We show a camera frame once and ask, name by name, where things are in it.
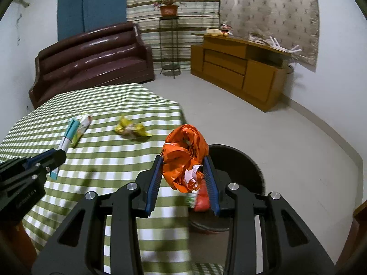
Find dark brown leather sofa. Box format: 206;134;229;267
29;21;155;110

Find brown wooden furniture edge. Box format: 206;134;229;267
335;206;361;267

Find green and white wrapper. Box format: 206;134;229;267
71;115;92;149

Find red plastic bag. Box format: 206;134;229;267
193;182;211;212

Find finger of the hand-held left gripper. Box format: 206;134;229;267
0;150;67;197
0;148;58;182

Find green checked tablecloth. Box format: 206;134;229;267
0;83;224;275

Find crumpled yellow wrapper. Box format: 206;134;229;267
114;115;152;140

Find potted plant in orange pot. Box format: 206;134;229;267
153;0;187;17

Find black woven waste bin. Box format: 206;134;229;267
188;144;265;234

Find beige quilted curtain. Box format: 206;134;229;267
219;0;320;73

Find white papers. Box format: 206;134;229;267
249;34;270;44

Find black metal plant stand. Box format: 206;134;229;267
158;16;181;79

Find wooden sideboard cabinet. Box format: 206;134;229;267
190;32;293;112

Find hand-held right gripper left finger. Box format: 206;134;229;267
31;155;164;275

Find orange plastic bag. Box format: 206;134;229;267
161;124;209;193

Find teal and white tube box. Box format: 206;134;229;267
50;119;81;180

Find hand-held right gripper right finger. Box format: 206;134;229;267
202;155;336;275

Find blue curtain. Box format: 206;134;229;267
57;0;127;42

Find white router with antennas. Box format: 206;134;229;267
268;36;302;54

